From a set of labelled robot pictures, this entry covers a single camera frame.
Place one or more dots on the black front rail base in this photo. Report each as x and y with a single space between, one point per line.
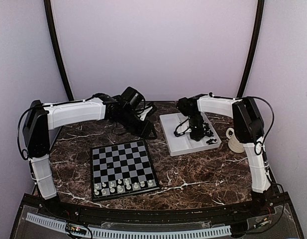
277 220

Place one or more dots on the black frame post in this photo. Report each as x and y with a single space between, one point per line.
56 49
252 48

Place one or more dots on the white slotted cable duct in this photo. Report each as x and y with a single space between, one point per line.
92 232

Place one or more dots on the white king chess piece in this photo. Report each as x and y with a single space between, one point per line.
135 185

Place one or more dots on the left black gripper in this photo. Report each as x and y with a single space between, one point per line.
144 131

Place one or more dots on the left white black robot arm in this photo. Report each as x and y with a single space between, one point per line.
128 109

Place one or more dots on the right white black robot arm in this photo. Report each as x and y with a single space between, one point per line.
248 126

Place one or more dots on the black grey chessboard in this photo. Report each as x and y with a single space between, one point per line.
115 162

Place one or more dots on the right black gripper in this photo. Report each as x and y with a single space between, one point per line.
199 134

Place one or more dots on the pile of black chess pieces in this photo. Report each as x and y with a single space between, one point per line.
208 133

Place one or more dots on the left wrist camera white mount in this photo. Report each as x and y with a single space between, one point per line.
149 110

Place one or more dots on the left black frame post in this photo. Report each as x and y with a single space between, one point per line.
56 49

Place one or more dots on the white plastic compartment tray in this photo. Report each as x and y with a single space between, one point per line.
184 144

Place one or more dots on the right black frame post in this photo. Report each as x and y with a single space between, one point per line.
252 48

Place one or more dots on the cream ribbed mug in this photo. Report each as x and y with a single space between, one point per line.
233 143

